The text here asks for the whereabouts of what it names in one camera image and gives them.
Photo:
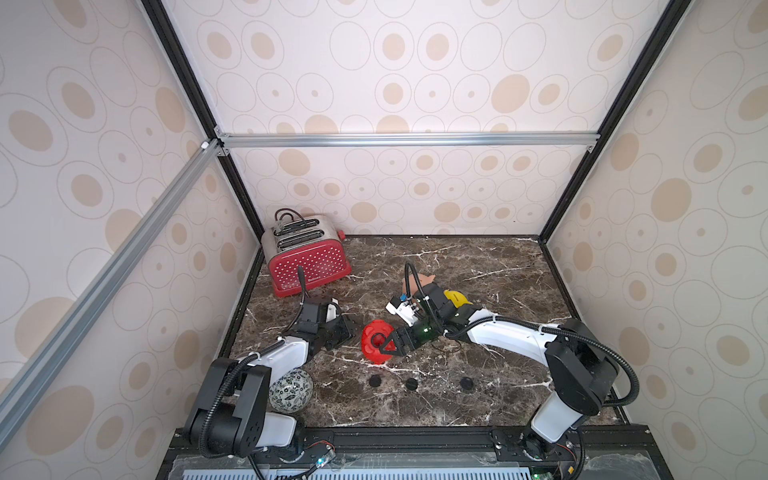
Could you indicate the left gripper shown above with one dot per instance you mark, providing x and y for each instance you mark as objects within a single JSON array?
[{"x": 347, "y": 330}]

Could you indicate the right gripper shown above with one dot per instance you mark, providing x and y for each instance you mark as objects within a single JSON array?
[{"x": 401, "y": 345}]

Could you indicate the red piggy bank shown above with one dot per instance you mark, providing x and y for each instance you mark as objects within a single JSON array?
[{"x": 372, "y": 338}]

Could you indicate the pink piggy bank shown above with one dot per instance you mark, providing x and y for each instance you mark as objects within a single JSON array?
[{"x": 426, "y": 279}]

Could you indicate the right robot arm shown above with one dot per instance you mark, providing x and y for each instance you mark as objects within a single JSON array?
[{"x": 586, "y": 374}]

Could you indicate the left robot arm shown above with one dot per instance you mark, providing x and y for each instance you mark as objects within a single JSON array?
[{"x": 230, "y": 413}]

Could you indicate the yellow piggy bank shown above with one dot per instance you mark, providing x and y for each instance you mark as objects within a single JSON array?
[{"x": 456, "y": 298}]

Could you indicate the speckled stone egg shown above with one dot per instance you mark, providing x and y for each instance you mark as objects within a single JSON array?
[{"x": 292, "y": 392}]

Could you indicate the red metal toaster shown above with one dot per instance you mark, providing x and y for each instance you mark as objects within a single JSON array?
[{"x": 303, "y": 252}]

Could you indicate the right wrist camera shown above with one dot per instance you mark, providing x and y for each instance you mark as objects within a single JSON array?
[{"x": 402, "y": 307}]

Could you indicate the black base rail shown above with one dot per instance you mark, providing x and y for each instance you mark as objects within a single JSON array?
[{"x": 592, "y": 452}]

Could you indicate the horizontal aluminium rail back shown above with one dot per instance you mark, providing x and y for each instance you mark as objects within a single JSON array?
[{"x": 420, "y": 139}]

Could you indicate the diagonal aluminium rail left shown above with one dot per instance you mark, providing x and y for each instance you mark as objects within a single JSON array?
[{"x": 48, "y": 360}]

